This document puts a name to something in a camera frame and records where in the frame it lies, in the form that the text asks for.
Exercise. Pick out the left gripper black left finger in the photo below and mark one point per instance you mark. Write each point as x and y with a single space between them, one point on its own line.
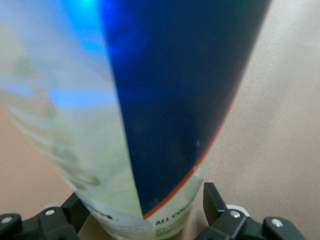
50 222

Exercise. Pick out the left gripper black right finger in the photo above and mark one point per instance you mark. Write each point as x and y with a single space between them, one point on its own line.
225 222

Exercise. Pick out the clear Wilson tennis ball can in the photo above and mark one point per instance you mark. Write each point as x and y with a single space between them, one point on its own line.
175 100

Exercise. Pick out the brown table cover sheet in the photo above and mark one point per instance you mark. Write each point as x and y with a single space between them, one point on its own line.
287 125

